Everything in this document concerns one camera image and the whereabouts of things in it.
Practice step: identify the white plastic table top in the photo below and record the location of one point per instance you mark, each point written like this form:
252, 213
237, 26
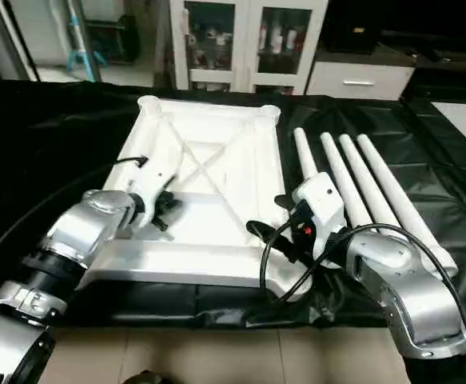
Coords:
209, 232

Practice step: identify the white plastic table leg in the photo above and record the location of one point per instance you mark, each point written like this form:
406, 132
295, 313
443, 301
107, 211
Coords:
304, 156
404, 200
344, 176
368, 176

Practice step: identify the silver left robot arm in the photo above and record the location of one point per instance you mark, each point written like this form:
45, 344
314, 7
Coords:
65, 240

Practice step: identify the black plastic mat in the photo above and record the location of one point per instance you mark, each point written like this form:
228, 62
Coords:
57, 136

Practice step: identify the white drawer unit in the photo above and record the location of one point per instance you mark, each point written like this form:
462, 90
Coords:
360, 80

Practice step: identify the white glass door cabinet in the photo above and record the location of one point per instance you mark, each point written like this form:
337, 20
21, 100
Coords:
248, 44

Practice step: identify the teal floor stand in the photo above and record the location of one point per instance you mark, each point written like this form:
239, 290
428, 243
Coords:
85, 56

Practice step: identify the black box device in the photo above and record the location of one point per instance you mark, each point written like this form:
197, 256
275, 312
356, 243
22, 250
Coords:
352, 28

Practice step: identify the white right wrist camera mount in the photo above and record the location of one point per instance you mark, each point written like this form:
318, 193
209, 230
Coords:
320, 204

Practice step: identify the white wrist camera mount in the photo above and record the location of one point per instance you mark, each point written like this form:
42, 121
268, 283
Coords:
320, 204
157, 172

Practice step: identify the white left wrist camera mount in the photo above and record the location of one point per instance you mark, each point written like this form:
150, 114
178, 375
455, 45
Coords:
157, 172

